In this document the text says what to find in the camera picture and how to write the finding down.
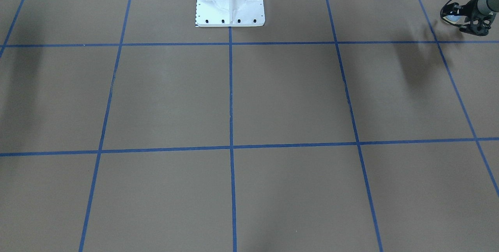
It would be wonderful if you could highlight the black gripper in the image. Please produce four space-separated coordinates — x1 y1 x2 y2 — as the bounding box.
444 0 494 37

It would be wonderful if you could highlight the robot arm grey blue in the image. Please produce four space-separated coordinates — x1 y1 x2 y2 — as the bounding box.
440 0 498 29

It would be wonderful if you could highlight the brown paper table cover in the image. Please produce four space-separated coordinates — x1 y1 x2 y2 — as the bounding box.
1 0 498 252

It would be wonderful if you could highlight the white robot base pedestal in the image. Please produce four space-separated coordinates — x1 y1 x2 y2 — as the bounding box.
195 0 265 27

